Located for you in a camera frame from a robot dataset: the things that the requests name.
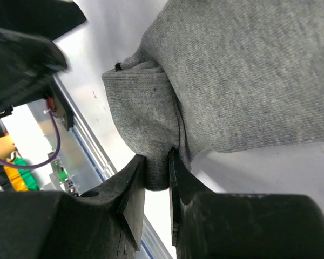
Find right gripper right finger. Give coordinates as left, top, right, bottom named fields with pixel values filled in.
left=168, top=149, right=324, bottom=258

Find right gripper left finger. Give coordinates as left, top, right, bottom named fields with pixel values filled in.
left=0, top=155, right=145, bottom=258

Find grey sock black stripes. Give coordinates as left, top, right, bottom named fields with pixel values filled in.
left=102, top=1, right=324, bottom=191

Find aluminium frame rail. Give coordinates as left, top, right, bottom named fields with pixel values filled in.
left=53, top=75, right=176, bottom=258

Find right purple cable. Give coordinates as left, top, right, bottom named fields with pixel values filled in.
left=0, top=107, right=62, bottom=171

